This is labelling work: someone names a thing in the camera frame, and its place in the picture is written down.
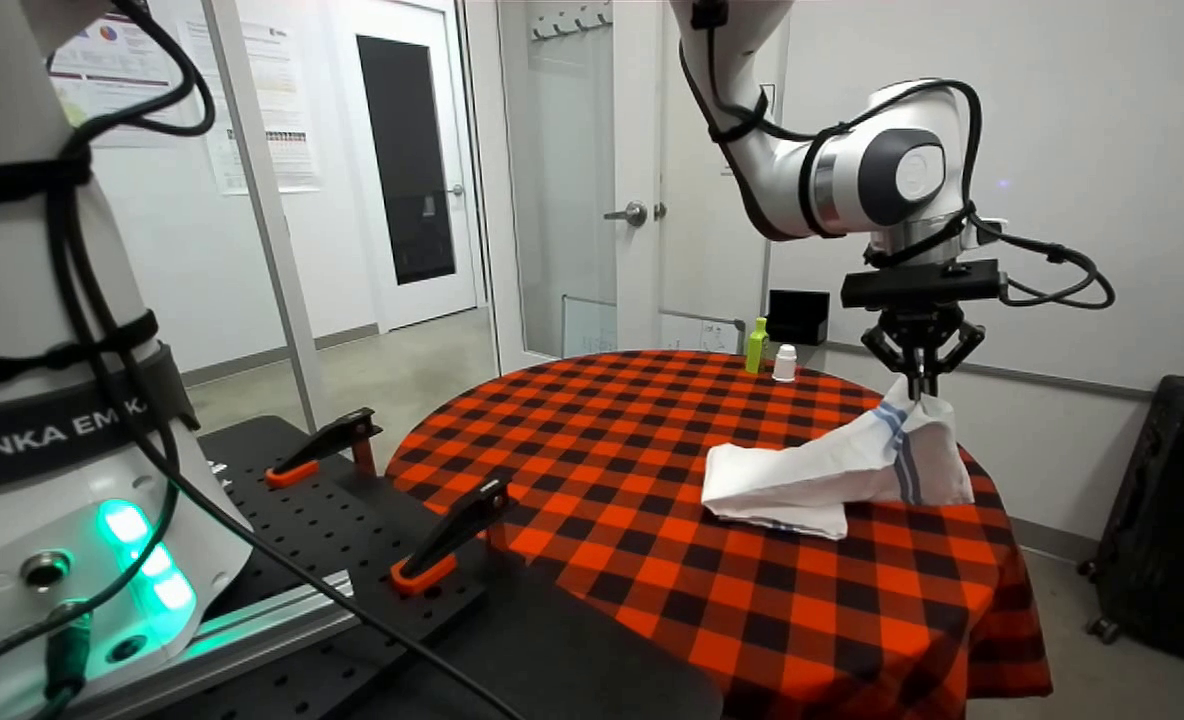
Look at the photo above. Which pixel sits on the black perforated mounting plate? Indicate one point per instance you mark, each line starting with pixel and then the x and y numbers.
pixel 312 597

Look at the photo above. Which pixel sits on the silver door handle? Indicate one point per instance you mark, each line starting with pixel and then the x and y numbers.
pixel 630 215

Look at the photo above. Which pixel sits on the orange black clamp right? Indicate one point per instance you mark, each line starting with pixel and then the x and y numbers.
pixel 435 557

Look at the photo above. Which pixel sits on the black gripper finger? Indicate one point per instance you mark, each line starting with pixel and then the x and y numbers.
pixel 939 379
pixel 913 382

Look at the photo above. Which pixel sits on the orange black clamp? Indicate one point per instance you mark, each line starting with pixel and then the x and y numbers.
pixel 344 434
pixel 435 557

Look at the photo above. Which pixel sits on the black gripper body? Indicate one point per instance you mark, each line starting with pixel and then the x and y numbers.
pixel 920 336

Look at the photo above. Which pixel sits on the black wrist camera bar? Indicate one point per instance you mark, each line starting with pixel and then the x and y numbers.
pixel 920 284

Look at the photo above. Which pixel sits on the black wall tray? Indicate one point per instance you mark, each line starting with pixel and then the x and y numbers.
pixel 799 319

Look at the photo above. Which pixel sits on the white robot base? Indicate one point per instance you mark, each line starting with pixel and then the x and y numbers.
pixel 115 531

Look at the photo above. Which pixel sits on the green bottle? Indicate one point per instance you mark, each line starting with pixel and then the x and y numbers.
pixel 753 345

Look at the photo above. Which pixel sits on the orange black clamp left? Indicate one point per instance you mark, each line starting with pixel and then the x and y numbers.
pixel 344 434

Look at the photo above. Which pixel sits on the small white bottle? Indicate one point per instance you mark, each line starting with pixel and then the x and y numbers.
pixel 787 365

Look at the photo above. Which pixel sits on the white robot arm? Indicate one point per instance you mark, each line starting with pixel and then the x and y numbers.
pixel 897 170

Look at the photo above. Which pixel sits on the white towel with blue stripes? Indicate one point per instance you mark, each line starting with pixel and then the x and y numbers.
pixel 901 450

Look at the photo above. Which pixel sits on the red black checkered tablecloth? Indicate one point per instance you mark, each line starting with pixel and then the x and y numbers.
pixel 913 612

